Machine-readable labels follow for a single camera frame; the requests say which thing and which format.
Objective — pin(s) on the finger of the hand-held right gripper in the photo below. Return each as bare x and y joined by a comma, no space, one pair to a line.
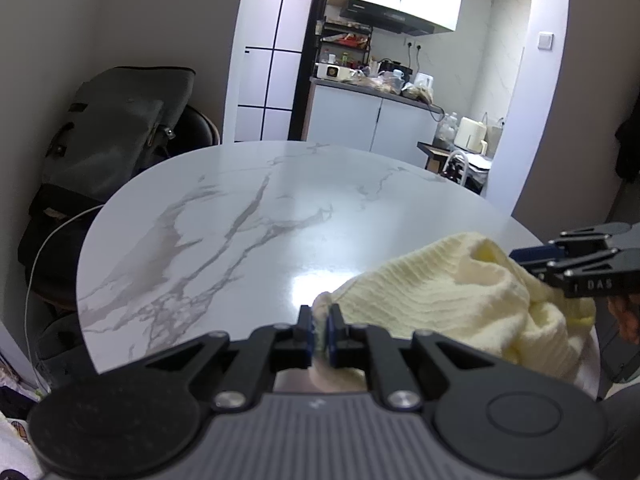
575,265
535,254

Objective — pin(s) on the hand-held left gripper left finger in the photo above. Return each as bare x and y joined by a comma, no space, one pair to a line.
310,335

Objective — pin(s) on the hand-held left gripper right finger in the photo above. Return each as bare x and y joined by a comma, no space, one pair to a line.
330,340

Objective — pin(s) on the yellow towel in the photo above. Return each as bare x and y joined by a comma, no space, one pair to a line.
440,290

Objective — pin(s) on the person's right hand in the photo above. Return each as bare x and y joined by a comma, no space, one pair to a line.
627,315

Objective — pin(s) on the white metal stand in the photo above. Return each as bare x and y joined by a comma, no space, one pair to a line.
459,160

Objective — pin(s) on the dark hanging clothing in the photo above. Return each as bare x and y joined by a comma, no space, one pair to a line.
630,150

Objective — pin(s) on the cream air fryer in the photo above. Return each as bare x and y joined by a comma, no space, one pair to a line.
471,134

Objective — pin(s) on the wooden side table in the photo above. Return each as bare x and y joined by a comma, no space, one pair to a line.
432,152

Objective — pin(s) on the clear plastic bottles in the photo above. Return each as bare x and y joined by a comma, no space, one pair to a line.
447,127

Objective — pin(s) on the plastic food bag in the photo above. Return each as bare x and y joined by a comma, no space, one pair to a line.
417,93

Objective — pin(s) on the white kettle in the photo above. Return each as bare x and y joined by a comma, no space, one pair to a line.
423,80

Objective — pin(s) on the white kitchen base cabinet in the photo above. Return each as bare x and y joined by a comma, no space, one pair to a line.
350,115

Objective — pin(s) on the black chair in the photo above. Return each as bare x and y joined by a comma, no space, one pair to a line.
200,130

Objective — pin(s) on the black countertop appliance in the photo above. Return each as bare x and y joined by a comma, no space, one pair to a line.
390,65

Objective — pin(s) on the black-framed glass door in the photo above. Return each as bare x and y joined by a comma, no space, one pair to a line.
260,80

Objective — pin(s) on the white countertop appliance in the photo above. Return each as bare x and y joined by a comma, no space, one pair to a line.
332,71

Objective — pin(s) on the grey backpack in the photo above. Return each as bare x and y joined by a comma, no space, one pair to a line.
120,130

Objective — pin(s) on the black range hood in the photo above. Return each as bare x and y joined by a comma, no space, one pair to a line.
385,15

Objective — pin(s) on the black spice rack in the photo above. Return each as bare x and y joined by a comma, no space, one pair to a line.
345,40

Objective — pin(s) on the white cloth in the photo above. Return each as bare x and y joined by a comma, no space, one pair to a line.
12,455

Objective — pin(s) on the white light switch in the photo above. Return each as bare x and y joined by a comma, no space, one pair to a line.
545,41

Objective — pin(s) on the white wall socket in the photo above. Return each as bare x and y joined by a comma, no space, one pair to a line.
413,43

